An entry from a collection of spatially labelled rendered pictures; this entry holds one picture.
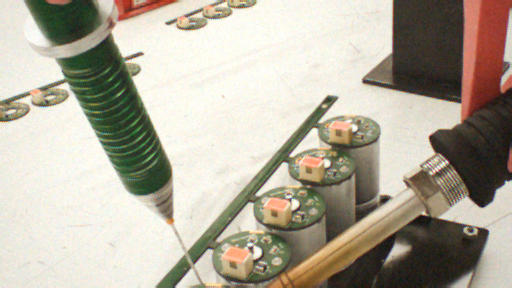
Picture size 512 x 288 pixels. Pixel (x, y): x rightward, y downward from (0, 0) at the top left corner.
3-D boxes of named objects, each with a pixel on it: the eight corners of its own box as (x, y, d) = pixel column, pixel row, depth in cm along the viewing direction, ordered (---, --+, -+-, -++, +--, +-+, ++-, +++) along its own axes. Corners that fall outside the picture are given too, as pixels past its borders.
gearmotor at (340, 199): (365, 259, 30) (364, 152, 28) (342, 297, 28) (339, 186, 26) (310, 245, 31) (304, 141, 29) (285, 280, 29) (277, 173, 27)
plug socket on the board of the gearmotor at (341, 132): (355, 135, 29) (355, 120, 29) (347, 146, 28) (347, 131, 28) (336, 132, 29) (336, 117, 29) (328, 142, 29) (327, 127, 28)
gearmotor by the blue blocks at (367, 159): (387, 221, 32) (388, 118, 30) (368, 254, 30) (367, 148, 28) (335, 209, 33) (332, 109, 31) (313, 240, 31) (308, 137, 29)
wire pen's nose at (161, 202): (136, 232, 16) (113, 191, 15) (155, 193, 17) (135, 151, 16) (180, 240, 16) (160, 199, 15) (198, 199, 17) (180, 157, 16)
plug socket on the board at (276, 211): (295, 214, 25) (294, 198, 25) (284, 228, 24) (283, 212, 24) (274, 209, 25) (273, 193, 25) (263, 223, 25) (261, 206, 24)
